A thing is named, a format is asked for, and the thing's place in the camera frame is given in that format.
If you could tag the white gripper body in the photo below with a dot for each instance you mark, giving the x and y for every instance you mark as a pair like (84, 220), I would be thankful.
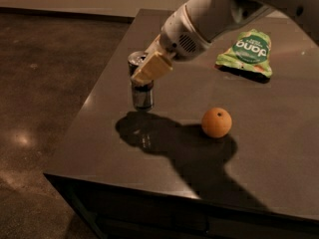
(178, 36)

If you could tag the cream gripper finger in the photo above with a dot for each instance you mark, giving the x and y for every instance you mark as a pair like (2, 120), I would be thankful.
(154, 46)
(152, 68)

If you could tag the silver blue redbull can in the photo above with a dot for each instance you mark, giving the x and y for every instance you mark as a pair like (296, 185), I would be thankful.
(142, 96)

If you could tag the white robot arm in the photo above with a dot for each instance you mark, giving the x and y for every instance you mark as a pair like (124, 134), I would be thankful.
(228, 15)

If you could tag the green snack bag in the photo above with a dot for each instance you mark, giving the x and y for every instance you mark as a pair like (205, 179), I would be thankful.
(250, 53)

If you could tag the orange fruit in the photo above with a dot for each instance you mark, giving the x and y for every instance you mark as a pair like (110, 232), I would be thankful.
(216, 122)

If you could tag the dark table drawer front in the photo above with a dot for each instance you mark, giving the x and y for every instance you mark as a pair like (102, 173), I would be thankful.
(122, 213)

